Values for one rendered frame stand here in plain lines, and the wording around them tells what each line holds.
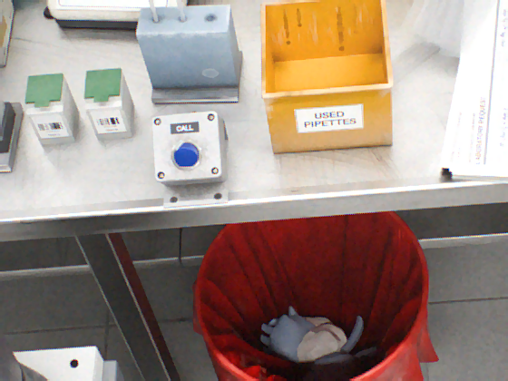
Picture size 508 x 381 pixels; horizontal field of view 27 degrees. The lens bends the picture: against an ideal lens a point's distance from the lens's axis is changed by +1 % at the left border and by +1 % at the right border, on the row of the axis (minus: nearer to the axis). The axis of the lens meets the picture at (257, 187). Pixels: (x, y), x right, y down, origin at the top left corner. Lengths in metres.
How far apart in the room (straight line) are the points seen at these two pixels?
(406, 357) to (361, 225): 0.25
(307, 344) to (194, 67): 0.70
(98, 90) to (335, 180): 0.27
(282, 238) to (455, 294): 0.48
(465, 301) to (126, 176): 1.02
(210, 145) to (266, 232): 0.59
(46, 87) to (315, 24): 0.30
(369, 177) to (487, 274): 0.98
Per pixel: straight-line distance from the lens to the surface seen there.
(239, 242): 1.66
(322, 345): 1.76
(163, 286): 2.12
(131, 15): 1.29
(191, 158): 1.09
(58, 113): 1.18
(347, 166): 1.14
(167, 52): 1.18
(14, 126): 1.24
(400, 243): 1.62
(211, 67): 1.19
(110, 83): 1.18
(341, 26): 1.20
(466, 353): 2.01
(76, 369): 1.03
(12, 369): 0.90
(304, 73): 1.22
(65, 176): 1.20
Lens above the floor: 1.80
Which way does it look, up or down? 54 degrees down
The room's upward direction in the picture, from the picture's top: 12 degrees counter-clockwise
